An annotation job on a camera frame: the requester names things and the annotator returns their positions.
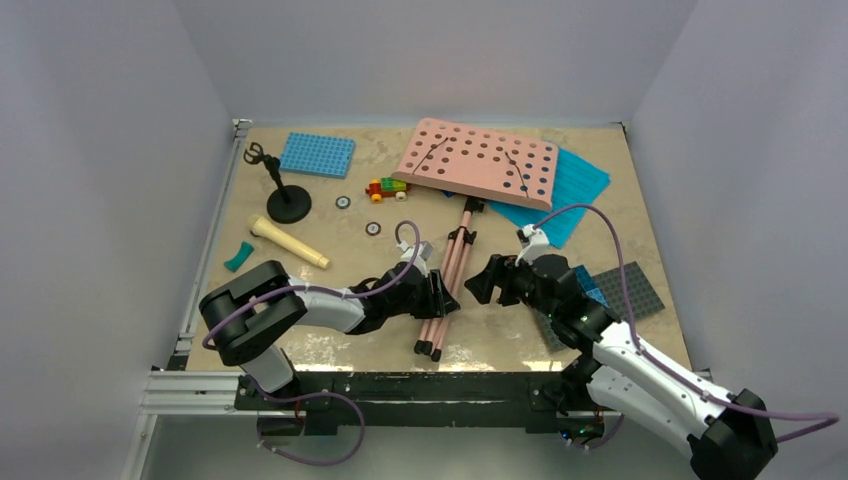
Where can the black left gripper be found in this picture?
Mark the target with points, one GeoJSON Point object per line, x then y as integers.
{"type": "Point", "coordinates": [437, 297]}

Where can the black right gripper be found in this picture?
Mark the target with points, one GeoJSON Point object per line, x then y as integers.
{"type": "Point", "coordinates": [499, 271]}

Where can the pink music stand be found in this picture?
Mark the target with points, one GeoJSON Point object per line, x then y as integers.
{"type": "Point", "coordinates": [483, 165]}

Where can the blue sheet music page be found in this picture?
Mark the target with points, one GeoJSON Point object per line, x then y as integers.
{"type": "Point", "coordinates": [576, 181]}

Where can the beige toy microphone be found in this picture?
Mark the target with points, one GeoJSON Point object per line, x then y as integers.
{"type": "Point", "coordinates": [262, 227]}

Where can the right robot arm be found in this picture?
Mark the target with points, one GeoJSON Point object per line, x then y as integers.
{"type": "Point", "coordinates": [709, 425]}

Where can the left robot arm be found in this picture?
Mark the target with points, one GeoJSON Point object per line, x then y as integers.
{"type": "Point", "coordinates": [247, 315]}

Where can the round marker sticker right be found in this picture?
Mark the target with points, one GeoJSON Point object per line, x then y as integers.
{"type": "Point", "coordinates": [373, 228]}

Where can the blue bricks on grey plate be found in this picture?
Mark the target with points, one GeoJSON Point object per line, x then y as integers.
{"type": "Point", "coordinates": [589, 285]}

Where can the colourful toy brick car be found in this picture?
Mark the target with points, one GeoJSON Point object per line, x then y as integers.
{"type": "Point", "coordinates": [380, 189]}

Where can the grey brick baseplate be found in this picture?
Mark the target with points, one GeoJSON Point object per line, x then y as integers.
{"type": "Point", "coordinates": [644, 300]}

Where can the light blue brick baseplate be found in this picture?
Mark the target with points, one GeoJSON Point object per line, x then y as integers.
{"type": "Point", "coordinates": [317, 155]}

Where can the teal curved block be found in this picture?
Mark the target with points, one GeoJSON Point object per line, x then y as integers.
{"type": "Point", "coordinates": [245, 250]}

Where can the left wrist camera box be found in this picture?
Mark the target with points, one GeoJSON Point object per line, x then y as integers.
{"type": "Point", "coordinates": [417, 253]}

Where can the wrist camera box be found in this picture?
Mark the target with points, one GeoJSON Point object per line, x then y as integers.
{"type": "Point", "coordinates": [534, 244]}
{"type": "Point", "coordinates": [417, 253]}

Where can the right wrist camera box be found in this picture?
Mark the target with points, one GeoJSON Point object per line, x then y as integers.
{"type": "Point", "coordinates": [534, 244]}

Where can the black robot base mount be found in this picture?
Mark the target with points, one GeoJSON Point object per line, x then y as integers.
{"type": "Point", "coordinates": [323, 402]}

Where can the aluminium frame rail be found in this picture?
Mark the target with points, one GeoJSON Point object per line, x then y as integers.
{"type": "Point", "coordinates": [172, 391]}

